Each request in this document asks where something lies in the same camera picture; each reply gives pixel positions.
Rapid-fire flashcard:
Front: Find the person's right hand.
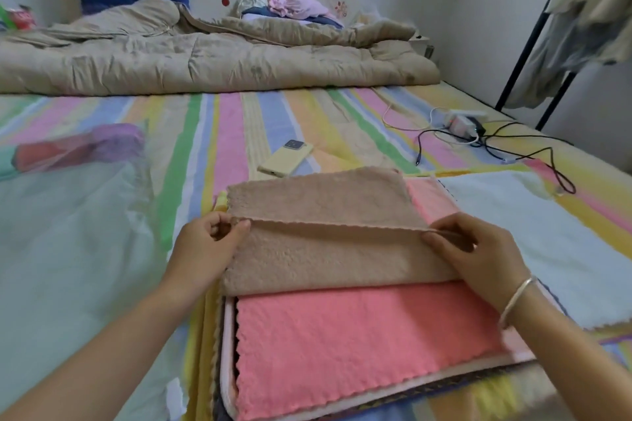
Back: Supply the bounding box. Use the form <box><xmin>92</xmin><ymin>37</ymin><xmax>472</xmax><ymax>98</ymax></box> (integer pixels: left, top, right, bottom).
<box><xmin>421</xmin><ymin>212</ymin><xmax>533</xmax><ymax>311</ymax></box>

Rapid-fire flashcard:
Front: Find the hanging beige garment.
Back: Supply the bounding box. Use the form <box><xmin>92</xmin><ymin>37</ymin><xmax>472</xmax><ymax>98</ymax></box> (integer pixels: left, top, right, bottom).
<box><xmin>505</xmin><ymin>0</ymin><xmax>632</xmax><ymax>110</ymax></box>

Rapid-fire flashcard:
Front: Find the beige quilted comforter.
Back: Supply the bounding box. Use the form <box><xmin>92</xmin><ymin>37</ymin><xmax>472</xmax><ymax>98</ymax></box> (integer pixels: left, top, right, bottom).
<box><xmin>0</xmin><ymin>0</ymin><xmax>441</xmax><ymax>97</ymax></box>

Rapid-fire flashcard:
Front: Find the clear plastic bag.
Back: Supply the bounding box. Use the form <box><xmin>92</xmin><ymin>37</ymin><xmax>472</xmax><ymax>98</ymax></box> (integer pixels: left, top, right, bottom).
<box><xmin>0</xmin><ymin>124</ymin><xmax>188</xmax><ymax>421</ymax></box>

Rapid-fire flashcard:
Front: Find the striped pastel bedsheet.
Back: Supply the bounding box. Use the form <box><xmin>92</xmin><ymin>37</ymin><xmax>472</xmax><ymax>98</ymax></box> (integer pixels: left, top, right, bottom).
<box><xmin>0</xmin><ymin>81</ymin><xmax>632</xmax><ymax>421</ymax></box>

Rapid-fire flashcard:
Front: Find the cream smartphone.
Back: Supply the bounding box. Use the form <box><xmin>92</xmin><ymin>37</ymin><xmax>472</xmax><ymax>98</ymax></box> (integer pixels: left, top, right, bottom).
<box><xmin>257</xmin><ymin>139</ymin><xmax>315</xmax><ymax>178</ymax></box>

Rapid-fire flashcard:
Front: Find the white cable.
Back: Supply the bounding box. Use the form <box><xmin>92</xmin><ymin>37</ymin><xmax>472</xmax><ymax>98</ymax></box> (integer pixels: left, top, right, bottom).
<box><xmin>381</xmin><ymin>103</ymin><xmax>482</xmax><ymax>146</ymax></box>

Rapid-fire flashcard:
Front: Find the stack of folded towels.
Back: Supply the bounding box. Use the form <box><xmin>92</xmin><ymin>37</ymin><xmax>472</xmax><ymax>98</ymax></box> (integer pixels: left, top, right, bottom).
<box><xmin>212</xmin><ymin>176</ymin><xmax>568</xmax><ymax>421</ymax></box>

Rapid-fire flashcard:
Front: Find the red snack packet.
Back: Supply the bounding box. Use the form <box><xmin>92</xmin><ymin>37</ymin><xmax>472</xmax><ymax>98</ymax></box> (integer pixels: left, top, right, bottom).
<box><xmin>0</xmin><ymin>4</ymin><xmax>38</xmax><ymax>33</ymax></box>

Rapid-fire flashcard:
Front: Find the white fluffy towel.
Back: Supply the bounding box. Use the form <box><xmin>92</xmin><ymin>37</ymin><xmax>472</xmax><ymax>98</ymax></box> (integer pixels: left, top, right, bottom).
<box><xmin>438</xmin><ymin>170</ymin><xmax>632</xmax><ymax>331</ymax></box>

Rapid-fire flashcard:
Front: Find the beige fluffy towel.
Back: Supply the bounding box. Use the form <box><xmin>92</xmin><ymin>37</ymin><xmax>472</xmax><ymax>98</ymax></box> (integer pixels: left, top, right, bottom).
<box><xmin>220</xmin><ymin>167</ymin><xmax>465</xmax><ymax>297</ymax></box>

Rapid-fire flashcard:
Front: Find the black clothes rack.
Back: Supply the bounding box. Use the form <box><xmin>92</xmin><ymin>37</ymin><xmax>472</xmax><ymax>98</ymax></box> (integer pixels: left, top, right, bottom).
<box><xmin>495</xmin><ymin>0</ymin><xmax>586</xmax><ymax>132</ymax></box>

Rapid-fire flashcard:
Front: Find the black cable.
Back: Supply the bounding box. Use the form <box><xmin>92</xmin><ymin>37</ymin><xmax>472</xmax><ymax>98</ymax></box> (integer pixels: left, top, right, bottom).
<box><xmin>415</xmin><ymin>121</ymin><xmax>577</xmax><ymax>195</ymax></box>

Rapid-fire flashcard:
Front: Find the person's left hand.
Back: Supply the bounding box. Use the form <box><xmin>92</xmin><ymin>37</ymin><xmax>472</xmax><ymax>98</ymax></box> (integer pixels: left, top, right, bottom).
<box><xmin>163</xmin><ymin>211</ymin><xmax>252</xmax><ymax>299</ymax></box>

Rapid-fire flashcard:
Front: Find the pile of clothes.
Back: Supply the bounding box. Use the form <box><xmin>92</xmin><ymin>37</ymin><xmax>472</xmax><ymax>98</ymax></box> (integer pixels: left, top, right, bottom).
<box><xmin>236</xmin><ymin>0</ymin><xmax>346</xmax><ymax>30</ymax></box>

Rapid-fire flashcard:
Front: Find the pink fluffy towel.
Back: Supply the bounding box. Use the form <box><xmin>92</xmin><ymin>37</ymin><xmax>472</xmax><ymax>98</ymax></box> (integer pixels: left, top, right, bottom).
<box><xmin>234</xmin><ymin>282</ymin><xmax>536</xmax><ymax>421</ymax></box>

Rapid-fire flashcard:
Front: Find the person's right forearm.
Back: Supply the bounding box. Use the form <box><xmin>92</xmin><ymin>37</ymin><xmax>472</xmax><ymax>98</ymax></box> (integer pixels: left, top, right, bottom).
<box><xmin>499</xmin><ymin>283</ymin><xmax>632</xmax><ymax>421</ymax></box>

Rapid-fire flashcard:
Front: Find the person's left forearm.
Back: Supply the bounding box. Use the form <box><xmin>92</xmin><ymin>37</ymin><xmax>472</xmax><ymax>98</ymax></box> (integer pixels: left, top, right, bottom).
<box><xmin>0</xmin><ymin>276</ymin><xmax>210</xmax><ymax>421</ymax></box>

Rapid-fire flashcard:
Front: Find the silver bangle bracelet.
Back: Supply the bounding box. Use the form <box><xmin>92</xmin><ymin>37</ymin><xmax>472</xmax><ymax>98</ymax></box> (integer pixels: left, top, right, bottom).
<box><xmin>498</xmin><ymin>276</ymin><xmax>539</xmax><ymax>331</ymax></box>

